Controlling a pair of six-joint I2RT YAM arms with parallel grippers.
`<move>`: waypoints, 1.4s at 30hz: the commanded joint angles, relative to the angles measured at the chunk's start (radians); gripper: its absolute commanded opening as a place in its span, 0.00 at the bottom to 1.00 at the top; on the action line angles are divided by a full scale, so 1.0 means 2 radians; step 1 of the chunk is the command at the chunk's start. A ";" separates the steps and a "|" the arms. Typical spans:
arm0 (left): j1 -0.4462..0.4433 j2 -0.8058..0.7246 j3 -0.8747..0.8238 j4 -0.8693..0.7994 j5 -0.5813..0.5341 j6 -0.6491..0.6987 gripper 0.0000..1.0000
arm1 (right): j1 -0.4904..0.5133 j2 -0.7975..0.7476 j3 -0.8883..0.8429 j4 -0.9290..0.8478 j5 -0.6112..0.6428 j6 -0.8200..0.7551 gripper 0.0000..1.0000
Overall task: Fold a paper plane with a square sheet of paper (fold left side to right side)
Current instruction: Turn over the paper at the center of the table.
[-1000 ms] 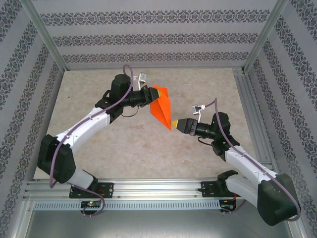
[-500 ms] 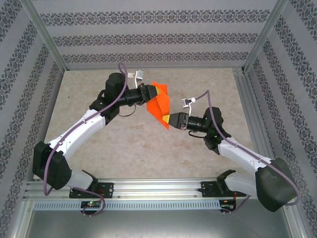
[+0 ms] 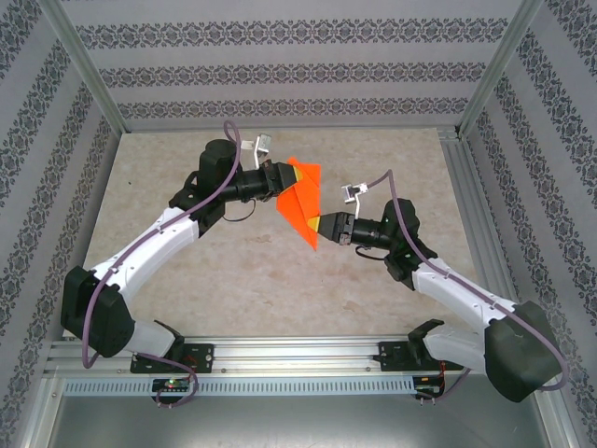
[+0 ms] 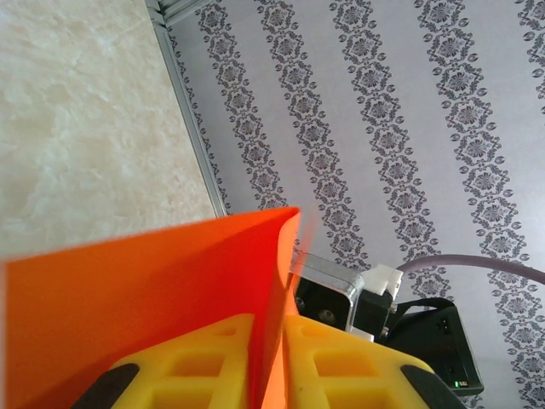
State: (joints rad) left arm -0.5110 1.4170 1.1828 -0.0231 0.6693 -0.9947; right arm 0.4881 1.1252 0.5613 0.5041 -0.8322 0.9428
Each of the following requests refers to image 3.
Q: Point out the orange paper sheet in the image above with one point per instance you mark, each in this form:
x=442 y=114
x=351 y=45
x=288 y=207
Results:
x=298 y=205

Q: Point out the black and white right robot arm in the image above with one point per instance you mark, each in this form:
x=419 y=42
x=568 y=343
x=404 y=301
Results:
x=457 y=289

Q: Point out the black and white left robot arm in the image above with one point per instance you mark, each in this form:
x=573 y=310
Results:
x=154 y=242

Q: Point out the grey metal panel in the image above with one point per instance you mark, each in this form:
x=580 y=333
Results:
x=298 y=424

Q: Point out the aluminium side rail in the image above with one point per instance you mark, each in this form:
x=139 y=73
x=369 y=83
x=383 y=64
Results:
x=467 y=186

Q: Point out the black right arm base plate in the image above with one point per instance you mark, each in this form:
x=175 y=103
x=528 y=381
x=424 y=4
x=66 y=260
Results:
x=392 y=357

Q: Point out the aluminium mounting rail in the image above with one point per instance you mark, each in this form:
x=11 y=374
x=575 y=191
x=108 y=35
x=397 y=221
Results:
x=298 y=354

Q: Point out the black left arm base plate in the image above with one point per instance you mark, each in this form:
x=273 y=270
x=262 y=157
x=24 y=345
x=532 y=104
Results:
x=200 y=357

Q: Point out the aluminium frame post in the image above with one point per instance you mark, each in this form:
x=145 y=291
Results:
x=565 y=422
x=39 y=415
x=500 y=65
x=85 y=65

